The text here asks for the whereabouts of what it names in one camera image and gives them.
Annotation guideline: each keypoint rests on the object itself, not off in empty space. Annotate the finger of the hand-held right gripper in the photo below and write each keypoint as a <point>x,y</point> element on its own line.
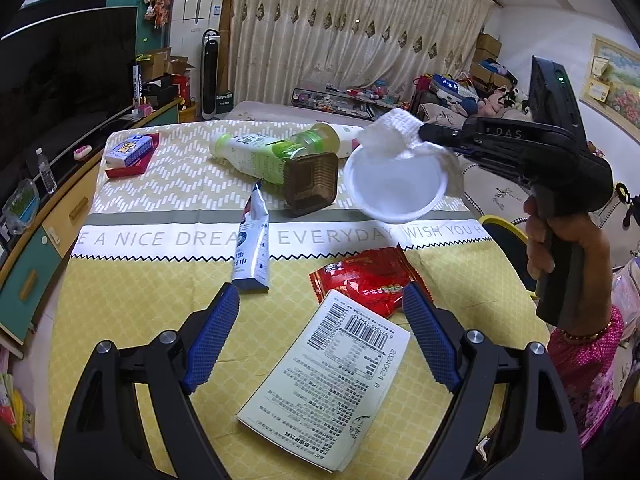
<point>445,132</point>
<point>490,157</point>

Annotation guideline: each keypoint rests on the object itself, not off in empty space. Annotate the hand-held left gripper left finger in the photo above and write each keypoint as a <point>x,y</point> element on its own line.
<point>210,345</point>

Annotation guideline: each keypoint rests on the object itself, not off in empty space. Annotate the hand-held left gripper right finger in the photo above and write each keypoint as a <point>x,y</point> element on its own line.
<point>430,345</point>

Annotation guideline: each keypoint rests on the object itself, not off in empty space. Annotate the white plastic bowl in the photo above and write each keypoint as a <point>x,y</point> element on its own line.
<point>395,185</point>

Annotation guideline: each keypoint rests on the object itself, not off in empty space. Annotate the yellow rimmed dark bin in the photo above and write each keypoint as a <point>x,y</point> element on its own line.
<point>505,242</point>

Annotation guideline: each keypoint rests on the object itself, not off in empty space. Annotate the red snack packet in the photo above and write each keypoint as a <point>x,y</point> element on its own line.
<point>370,275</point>

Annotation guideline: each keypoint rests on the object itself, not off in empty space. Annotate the blue white squeeze tube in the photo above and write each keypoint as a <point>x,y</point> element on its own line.
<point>252,250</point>

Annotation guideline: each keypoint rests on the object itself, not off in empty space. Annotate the white printed carton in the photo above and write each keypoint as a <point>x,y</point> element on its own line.
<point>320,385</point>

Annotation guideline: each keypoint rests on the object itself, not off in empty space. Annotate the clear bottle with green label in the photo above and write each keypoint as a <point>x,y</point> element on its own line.
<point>320,137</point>

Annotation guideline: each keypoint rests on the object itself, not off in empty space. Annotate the brown plastic tray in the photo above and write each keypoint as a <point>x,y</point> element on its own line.
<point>310,185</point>

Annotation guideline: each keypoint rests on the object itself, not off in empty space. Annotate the white bottle with green label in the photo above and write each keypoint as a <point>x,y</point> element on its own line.
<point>250,155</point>

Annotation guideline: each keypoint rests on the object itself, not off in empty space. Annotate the person's right forearm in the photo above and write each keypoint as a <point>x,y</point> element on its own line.
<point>590,385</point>

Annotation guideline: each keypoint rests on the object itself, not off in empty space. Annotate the person's right hand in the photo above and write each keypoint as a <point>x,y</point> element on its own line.
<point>595,260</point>

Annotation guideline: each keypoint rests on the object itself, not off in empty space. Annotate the blue white printed bag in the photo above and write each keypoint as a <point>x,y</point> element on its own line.
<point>446,89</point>

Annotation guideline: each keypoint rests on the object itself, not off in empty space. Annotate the pile of plush toys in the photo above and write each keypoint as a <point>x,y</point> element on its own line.
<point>492,100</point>

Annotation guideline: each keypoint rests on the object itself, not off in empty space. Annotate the yellow white printed tablecloth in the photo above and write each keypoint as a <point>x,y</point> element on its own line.
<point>150,285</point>

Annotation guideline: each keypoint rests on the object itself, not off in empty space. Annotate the stack of cardboard boxes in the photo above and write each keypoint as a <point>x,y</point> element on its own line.
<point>487,52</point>

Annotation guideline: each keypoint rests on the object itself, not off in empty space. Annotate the white container with pink print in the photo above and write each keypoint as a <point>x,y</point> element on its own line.
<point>348,137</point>

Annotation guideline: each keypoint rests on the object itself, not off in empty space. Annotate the cluttered low shelf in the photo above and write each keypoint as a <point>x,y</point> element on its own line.
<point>345,97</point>

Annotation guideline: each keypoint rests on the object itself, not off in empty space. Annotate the beige patterned curtain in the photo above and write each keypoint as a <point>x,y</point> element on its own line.
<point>325,35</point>

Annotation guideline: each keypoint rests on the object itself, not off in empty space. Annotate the floral bed cover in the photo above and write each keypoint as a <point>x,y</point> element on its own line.
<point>260,110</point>

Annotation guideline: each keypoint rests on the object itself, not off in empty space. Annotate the green wooden television cabinet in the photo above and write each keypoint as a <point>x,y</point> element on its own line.
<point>35,270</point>

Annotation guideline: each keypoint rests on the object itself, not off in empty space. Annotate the red flat box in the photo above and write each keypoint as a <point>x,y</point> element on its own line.
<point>125,171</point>

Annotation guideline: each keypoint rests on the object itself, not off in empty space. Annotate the blue white tissue pack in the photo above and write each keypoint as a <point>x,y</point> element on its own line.
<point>127,150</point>

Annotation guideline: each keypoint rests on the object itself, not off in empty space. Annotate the small pink object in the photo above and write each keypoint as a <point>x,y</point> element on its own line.
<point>82,152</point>

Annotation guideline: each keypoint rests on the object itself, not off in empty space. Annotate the clear green plastic tray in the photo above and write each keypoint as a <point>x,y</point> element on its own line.
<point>20,205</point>

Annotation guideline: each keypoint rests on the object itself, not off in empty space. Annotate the clear water bottle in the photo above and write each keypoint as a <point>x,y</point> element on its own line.
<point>46,172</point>

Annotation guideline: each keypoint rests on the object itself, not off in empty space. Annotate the black tower fan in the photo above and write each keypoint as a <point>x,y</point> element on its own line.
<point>210,75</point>

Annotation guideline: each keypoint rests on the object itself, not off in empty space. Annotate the red bag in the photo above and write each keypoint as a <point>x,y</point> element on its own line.
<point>182,89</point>

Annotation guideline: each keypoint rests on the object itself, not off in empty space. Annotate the black box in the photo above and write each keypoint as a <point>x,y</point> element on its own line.
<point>160,90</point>

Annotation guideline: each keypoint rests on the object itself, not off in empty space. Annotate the open cardboard box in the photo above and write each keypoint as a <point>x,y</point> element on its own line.
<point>172,62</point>

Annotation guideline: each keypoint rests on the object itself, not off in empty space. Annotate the white standing air conditioner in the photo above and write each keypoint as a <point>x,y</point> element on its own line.
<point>195,0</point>

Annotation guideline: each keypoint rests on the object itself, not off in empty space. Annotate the black television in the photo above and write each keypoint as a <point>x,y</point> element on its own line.
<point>60,85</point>

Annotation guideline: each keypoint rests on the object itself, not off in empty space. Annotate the artificial flower bunch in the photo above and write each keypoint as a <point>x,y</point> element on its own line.
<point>157,0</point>

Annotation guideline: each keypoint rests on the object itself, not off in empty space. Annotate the framed wall painting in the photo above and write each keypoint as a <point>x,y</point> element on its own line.
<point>617,85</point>

